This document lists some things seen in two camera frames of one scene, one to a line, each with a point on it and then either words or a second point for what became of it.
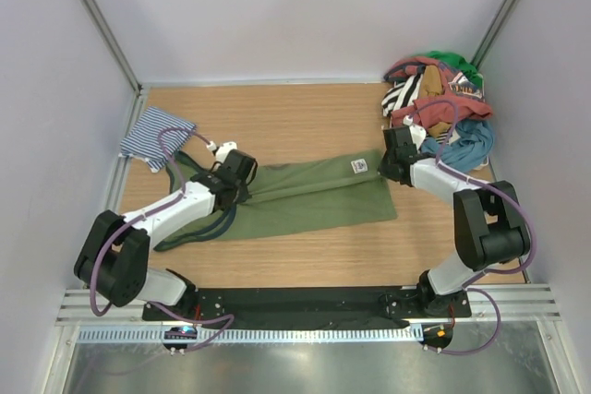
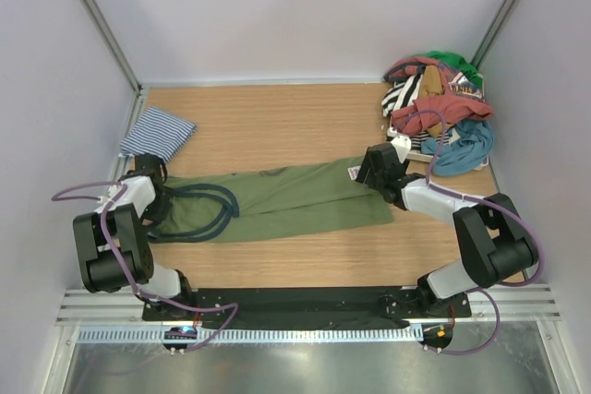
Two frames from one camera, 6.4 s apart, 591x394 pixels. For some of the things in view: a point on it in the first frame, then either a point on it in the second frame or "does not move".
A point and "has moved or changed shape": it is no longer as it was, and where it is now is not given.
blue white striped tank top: x=143 y=139 does not move
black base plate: x=303 y=304 does not move
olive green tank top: x=330 y=193 has moved or changed shape
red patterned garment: x=463 y=97 does not move
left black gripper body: x=242 y=193 -> x=156 y=210
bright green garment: x=456 y=62 does not move
